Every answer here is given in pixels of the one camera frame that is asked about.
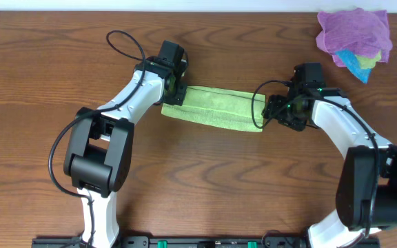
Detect green microfiber cloth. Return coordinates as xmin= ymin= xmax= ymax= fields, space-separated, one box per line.
xmin=161 ymin=86 xmax=266 ymax=132

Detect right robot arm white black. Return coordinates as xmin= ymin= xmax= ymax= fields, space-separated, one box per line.
xmin=263 ymin=82 xmax=397 ymax=247

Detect blue cloth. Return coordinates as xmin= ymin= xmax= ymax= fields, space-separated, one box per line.
xmin=335 ymin=50 xmax=372 ymax=84

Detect yellow-green small cloth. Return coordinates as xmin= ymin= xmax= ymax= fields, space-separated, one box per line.
xmin=356 ymin=51 xmax=382 ymax=70

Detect purple cloth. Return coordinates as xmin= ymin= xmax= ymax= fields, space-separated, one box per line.
xmin=316 ymin=8 xmax=393 ymax=68

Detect right camera cable black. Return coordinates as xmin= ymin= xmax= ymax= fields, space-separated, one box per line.
xmin=250 ymin=79 xmax=382 ymax=248

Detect camera cable black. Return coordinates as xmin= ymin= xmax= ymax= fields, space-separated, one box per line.
xmin=48 ymin=30 xmax=190 ymax=248
xmin=250 ymin=79 xmax=382 ymax=248

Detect left camera cable black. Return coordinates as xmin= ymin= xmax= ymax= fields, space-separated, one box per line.
xmin=48 ymin=30 xmax=190 ymax=248

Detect green clamp on rail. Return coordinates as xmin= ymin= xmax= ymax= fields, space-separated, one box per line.
xmin=247 ymin=241 xmax=257 ymax=248
xmin=157 ymin=240 xmax=167 ymax=248

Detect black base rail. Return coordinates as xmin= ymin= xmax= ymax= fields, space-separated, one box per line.
xmin=31 ymin=236 xmax=381 ymax=248

